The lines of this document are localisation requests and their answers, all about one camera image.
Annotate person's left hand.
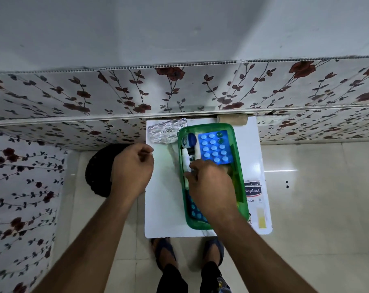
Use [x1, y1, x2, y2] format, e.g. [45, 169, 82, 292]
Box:
[110, 142, 155, 205]

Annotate person's right hand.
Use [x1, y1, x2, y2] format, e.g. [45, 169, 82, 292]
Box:
[183, 159, 243, 225]

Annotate green plastic tray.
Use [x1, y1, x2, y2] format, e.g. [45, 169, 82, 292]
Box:
[177, 123, 250, 230]

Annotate blue pill blister pack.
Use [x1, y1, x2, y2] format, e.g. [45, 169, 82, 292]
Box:
[198, 130, 234, 165]
[189, 195, 210, 225]

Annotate white ointment tube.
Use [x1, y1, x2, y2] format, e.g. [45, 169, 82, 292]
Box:
[182, 148, 192, 174]

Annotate white plaster box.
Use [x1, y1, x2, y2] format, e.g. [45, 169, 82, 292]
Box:
[243, 179, 273, 232]

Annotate silver foil blister strip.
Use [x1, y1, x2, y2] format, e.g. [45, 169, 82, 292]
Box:
[147, 118, 188, 145]

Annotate small white jar blue cap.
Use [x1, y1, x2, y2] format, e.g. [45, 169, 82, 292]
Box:
[180, 132, 198, 149]

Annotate brown cardboard roll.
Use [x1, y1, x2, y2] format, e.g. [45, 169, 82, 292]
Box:
[217, 114, 248, 125]

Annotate person's right forearm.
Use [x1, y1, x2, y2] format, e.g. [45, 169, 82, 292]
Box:
[207, 207, 318, 293]

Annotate person's left forearm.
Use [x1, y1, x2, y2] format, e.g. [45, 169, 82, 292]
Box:
[32, 195, 139, 293]

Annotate person's right sandal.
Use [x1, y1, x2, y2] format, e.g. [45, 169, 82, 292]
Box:
[202, 238, 225, 267]

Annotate person's sandal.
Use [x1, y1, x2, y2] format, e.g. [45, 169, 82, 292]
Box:
[150, 238, 176, 271]
[202, 238, 225, 267]

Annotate person's right foot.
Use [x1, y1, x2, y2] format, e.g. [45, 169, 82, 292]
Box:
[204, 239, 223, 267]

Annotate person's foot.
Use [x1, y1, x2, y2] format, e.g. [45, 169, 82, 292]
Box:
[204, 239, 223, 267]
[152, 239, 175, 269]

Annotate person's left sandal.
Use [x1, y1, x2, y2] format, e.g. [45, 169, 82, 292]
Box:
[150, 238, 176, 271]

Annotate person's left foot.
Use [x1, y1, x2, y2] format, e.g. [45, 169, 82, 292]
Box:
[152, 239, 175, 269]

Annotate person's black printed trousers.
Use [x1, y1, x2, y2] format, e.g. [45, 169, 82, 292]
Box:
[156, 261, 231, 293]

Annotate black round basket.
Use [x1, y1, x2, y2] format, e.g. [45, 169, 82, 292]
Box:
[85, 144, 133, 198]

